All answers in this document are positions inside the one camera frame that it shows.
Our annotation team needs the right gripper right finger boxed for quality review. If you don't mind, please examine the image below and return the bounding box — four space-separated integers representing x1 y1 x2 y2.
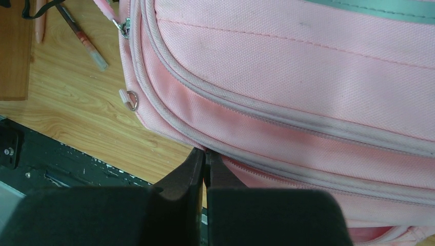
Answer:
205 151 352 245

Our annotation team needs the wooden compartment tray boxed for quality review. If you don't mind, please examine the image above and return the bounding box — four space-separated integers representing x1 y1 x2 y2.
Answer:
1 1 33 101

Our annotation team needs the pink student backpack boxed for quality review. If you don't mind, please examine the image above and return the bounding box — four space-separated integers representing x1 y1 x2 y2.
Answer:
96 1 434 245

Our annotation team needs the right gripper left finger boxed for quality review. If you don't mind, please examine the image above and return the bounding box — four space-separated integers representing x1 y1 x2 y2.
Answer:
1 149 205 245

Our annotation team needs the red pen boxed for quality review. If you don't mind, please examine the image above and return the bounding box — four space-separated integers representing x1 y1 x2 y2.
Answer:
55 4 108 71

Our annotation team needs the pink pencil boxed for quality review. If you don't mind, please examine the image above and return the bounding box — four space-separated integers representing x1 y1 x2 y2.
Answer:
35 0 47 44

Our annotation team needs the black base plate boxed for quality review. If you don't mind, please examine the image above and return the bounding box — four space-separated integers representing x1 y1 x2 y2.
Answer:
1 118 150 194

